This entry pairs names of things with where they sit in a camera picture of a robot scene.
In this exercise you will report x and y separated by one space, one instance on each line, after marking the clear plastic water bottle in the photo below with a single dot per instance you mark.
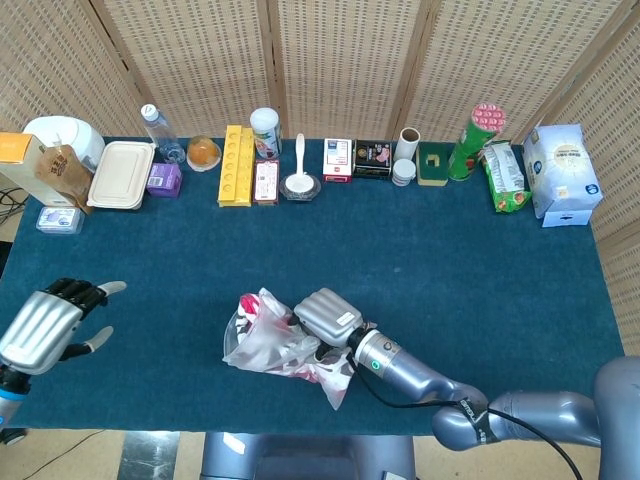
160 132

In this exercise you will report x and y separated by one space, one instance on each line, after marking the green snack bag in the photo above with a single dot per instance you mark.
505 175

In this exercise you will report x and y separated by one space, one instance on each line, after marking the green and yellow sponge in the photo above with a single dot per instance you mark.
432 165

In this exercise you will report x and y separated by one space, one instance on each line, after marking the white rice spoon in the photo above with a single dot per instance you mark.
300 155

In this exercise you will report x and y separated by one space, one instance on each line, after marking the frosted plastic zip bag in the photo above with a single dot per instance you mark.
260 345

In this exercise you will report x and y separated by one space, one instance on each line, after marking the small purple box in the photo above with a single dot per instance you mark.
164 180

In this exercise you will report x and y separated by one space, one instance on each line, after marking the small white jar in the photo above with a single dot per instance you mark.
404 172

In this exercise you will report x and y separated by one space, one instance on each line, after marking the brown paper pouch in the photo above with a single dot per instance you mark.
62 175

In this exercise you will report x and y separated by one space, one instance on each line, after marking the orange and beige carton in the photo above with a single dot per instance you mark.
20 170

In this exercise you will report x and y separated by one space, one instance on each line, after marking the black printed box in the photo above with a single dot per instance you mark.
372 160

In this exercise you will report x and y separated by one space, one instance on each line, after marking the orange jelly cup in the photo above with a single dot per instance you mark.
202 152

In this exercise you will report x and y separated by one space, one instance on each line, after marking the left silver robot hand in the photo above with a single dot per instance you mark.
40 325

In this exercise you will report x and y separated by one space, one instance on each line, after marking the white rice cooker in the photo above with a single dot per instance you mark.
65 135

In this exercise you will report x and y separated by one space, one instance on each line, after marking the black caster wheel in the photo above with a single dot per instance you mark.
12 436

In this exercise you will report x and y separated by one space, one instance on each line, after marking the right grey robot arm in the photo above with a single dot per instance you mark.
410 375

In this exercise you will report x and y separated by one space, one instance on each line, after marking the clear box with purple contents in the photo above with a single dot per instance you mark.
59 220

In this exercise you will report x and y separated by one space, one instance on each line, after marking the yellow plastic egg tray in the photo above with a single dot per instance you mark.
234 170

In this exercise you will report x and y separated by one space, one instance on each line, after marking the red white patterned clothes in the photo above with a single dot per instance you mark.
248 305

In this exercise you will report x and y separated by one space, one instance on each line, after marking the beige lidded lunch box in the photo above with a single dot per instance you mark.
120 175

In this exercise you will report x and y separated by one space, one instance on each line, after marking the green chips tube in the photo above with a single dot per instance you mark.
472 145

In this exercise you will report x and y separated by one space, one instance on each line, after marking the dark glass bowl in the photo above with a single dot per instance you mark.
312 192

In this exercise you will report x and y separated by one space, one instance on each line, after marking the white printed cylindrical can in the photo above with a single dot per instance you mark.
266 132

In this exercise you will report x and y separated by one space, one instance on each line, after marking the white cardboard tube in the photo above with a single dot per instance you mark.
408 145

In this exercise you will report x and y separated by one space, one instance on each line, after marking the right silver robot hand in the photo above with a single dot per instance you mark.
330 315

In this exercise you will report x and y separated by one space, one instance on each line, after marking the grey robot torso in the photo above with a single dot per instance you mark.
300 460

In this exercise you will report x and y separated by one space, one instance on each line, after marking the red and white box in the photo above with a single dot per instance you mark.
337 160

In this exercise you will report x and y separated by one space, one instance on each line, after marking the blue table cloth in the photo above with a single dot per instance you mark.
400 300

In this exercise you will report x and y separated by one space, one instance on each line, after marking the woven rattan folding screen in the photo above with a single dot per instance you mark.
350 60

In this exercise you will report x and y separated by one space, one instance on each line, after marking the dark red labelled box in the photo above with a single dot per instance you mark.
266 182

